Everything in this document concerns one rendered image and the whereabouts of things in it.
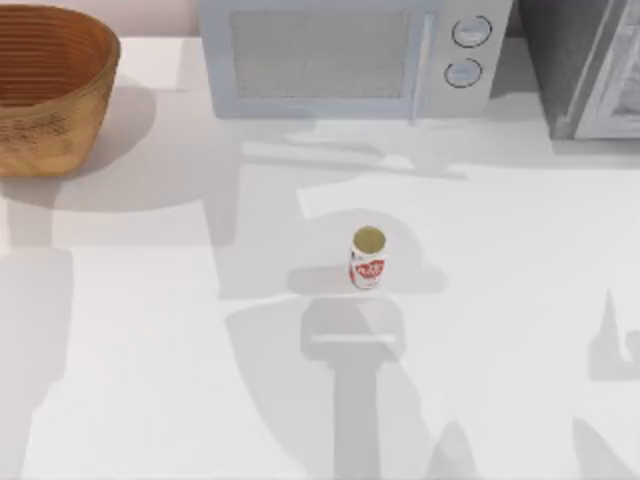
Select red and white can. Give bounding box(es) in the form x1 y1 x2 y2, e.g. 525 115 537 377
347 225 390 292

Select microwave door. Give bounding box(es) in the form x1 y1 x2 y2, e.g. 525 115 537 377
197 0 441 121

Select microwave knob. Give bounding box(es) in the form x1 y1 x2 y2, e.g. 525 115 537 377
451 14 494 50
443 56 485 90

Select pale microwave oven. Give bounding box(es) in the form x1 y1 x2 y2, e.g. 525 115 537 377
196 0 516 124

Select brown wicker basket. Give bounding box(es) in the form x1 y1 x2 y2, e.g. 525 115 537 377
0 3 122 178

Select grey cabinet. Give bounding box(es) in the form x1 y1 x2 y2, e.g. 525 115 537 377
517 0 640 142

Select microwave door handle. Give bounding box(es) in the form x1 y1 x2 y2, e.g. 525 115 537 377
410 13 435 125

